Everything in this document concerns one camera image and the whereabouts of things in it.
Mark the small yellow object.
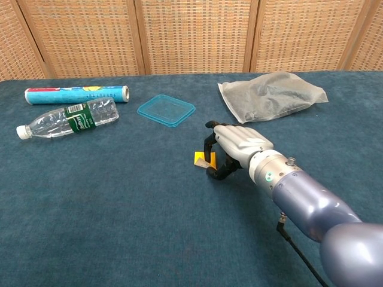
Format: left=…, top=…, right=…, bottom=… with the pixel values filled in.
left=193, top=151, right=217, bottom=170

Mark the blue food bag roll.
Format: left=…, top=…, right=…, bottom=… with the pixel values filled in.
left=23, top=85, right=130, bottom=106

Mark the clear plastic water bottle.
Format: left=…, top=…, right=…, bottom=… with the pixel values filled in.
left=16, top=96, right=120, bottom=141

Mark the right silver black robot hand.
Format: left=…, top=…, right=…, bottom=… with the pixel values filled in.
left=202, top=120, right=275, bottom=182

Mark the translucent plastic bag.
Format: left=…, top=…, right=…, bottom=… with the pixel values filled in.
left=217, top=71, right=330, bottom=125

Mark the woven bamboo folding screen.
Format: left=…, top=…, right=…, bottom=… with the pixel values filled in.
left=0, top=0, right=383, bottom=81

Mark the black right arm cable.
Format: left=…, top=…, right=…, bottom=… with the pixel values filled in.
left=276, top=211, right=330, bottom=287

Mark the blue velvet table cover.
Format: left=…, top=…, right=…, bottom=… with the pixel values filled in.
left=0, top=71, right=383, bottom=287

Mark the blue transparent container lid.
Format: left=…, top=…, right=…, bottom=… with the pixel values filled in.
left=136, top=94, right=197, bottom=129

